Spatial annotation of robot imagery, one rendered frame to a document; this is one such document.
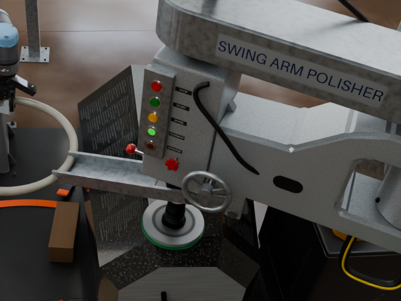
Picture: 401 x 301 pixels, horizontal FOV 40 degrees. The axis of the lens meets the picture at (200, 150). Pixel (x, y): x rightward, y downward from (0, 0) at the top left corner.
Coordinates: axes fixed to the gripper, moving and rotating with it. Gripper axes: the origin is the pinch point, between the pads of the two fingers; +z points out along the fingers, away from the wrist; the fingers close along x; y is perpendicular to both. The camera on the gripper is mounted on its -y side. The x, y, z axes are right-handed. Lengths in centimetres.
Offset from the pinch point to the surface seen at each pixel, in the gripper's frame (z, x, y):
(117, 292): 24, 67, -39
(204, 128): -53, 68, -55
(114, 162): -11, 38, -36
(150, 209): 0, 50, -49
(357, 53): -86, 78, -82
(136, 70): 3, -39, -52
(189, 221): -1, 56, -62
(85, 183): -8, 45, -27
